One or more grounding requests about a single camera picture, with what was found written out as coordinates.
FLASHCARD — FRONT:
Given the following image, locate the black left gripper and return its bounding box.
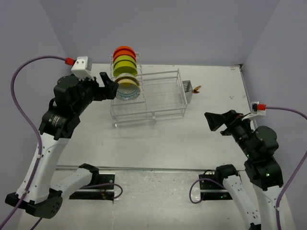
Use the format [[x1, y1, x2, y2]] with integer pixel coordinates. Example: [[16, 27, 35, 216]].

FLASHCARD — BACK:
[[73, 71, 118, 115]]

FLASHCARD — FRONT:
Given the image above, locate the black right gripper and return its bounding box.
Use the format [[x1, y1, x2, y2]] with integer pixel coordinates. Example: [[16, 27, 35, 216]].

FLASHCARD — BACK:
[[204, 108, 256, 157]]

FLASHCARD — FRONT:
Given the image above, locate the yellow sun blue pattern bowl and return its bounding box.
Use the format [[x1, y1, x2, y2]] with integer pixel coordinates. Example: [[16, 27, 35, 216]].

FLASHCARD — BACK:
[[116, 83, 141, 100]]

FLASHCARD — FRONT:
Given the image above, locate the floral leaf pattern bowl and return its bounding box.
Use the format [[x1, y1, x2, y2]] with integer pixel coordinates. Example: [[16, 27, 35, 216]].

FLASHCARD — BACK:
[[115, 73, 140, 89]]

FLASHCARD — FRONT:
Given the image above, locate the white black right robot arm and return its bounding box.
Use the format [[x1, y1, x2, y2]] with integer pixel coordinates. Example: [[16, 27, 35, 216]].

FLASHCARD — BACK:
[[204, 110, 286, 230]]

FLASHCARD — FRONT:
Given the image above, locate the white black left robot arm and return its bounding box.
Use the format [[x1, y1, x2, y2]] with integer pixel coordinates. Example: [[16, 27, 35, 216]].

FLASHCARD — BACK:
[[5, 72, 118, 219]]

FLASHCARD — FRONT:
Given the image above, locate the front lime green bowl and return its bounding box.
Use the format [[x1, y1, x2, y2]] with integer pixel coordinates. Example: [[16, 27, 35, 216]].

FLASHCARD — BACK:
[[113, 64, 138, 77]]

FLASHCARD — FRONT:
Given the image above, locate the lime green bowl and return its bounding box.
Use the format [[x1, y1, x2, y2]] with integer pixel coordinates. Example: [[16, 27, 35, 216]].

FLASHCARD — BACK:
[[113, 55, 137, 69], [113, 64, 138, 77]]

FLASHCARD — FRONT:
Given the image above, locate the rear lime green bowl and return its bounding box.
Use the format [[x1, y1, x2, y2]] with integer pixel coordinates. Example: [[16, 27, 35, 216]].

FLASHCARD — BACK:
[[113, 55, 137, 69]]

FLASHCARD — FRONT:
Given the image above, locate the orange bowl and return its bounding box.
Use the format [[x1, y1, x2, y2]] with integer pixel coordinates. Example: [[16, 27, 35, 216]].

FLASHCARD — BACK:
[[113, 51, 136, 61]]

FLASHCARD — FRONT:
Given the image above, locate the gold utensil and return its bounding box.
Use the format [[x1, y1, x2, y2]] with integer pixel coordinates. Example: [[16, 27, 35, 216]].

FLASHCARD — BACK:
[[191, 86, 201, 94]]

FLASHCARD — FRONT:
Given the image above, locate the red bowl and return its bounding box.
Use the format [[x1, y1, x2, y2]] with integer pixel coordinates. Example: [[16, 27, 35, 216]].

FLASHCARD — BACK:
[[113, 46, 136, 57]]

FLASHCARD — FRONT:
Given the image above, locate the grey cutlery holder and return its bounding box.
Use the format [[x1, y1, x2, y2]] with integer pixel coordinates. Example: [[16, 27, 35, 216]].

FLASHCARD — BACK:
[[182, 80, 193, 104]]

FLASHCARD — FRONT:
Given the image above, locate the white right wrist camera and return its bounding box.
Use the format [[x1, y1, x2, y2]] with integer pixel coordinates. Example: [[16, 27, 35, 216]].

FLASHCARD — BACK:
[[242, 102, 266, 120]]

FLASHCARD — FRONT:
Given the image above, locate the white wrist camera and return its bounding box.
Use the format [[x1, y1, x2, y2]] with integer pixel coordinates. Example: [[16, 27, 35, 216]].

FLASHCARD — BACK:
[[71, 56, 94, 80], [242, 102, 266, 120]]

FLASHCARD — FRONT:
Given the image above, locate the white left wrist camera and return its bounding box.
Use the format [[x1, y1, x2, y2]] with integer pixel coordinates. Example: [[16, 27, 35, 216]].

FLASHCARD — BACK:
[[71, 56, 94, 80]]

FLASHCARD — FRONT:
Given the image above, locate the white wire dish rack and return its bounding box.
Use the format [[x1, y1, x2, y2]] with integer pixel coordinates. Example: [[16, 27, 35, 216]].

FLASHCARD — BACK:
[[110, 52, 188, 127]]

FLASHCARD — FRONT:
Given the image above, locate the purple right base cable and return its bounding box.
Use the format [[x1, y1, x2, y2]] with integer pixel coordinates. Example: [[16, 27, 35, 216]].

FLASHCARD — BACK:
[[189, 177, 225, 204]]

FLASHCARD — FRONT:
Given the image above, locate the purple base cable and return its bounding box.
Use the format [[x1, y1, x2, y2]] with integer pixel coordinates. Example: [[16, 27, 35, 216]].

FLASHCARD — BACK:
[[189, 177, 225, 204], [83, 183, 123, 199]]

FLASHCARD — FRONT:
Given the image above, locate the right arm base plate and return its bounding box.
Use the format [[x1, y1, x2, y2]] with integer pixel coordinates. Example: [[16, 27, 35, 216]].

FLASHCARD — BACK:
[[199, 170, 232, 201]]

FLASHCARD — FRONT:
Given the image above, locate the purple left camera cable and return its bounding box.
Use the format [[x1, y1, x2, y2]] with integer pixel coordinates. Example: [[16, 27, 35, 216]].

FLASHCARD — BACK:
[[0, 56, 75, 230]]

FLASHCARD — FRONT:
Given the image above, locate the purple camera cable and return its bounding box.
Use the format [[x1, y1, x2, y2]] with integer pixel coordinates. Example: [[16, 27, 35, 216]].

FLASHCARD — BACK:
[[258, 103, 307, 230], [0, 56, 75, 230]]

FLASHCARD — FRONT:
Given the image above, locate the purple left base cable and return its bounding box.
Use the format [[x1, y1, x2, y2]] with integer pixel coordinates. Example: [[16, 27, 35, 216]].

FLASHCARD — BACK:
[[83, 183, 123, 199]]

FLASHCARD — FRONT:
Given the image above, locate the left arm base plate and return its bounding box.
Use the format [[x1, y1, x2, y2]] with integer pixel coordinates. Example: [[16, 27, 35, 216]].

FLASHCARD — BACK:
[[69, 170, 115, 201]]

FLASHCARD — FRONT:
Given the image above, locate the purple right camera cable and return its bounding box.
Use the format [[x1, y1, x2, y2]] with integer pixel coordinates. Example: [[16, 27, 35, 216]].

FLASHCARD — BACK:
[[258, 103, 307, 230]]

